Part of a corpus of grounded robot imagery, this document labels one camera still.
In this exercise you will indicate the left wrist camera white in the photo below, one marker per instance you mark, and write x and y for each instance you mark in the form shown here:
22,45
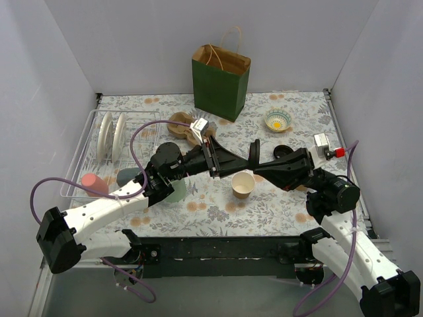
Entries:
198,129

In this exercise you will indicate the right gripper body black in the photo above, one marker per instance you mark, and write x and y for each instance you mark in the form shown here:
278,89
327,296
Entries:
306,165

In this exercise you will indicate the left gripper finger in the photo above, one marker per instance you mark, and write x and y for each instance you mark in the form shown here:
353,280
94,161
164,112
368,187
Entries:
230,164
217,151

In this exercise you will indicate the yellow patterned ceramic bowl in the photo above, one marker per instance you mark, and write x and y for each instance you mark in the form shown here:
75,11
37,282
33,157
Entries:
277,119

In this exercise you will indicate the black coffee cup lid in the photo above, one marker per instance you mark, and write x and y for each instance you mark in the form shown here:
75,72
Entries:
254,154

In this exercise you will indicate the white plate right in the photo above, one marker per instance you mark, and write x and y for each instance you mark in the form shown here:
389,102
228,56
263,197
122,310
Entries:
119,138

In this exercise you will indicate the green paper bag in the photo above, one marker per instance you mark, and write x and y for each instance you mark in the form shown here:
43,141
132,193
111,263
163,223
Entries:
220,78

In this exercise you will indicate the white wire dish rack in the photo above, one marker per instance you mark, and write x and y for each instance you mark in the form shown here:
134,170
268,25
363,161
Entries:
84,160

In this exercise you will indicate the dark grey cup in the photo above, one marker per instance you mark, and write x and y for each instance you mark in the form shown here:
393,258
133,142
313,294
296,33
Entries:
126,175

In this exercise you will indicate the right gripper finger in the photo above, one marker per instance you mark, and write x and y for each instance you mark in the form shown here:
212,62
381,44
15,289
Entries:
274,175
277,161

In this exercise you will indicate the green utensil cup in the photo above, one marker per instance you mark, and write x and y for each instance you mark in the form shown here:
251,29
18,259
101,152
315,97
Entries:
179,193

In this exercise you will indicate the white plate left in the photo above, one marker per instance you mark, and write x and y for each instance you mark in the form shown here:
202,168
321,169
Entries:
105,137

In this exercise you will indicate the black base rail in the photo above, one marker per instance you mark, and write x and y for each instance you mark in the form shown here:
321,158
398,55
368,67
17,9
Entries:
283,257

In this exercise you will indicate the white plate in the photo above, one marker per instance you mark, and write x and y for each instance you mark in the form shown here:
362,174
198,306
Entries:
105,137
119,138

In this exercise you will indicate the pink cup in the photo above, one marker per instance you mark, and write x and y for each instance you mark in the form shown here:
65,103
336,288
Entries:
94,182

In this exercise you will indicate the brown paper coffee cup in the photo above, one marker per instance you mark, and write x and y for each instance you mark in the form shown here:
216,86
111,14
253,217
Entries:
243,184

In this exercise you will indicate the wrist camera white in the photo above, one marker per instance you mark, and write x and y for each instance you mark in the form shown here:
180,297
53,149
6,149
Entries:
198,129
321,152

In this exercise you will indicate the brown cardboard cup carrier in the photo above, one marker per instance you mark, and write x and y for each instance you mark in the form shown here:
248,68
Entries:
183,132

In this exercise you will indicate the floral tablecloth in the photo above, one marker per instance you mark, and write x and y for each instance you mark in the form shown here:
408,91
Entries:
331,203

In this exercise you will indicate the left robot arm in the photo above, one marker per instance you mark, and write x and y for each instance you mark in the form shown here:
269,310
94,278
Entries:
63,235

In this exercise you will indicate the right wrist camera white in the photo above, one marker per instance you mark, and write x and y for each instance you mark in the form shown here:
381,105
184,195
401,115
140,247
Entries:
321,152

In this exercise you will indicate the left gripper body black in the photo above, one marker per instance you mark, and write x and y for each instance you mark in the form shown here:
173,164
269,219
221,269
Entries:
213,157

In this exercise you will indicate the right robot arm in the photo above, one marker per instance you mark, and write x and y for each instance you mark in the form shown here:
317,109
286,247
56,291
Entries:
380,286

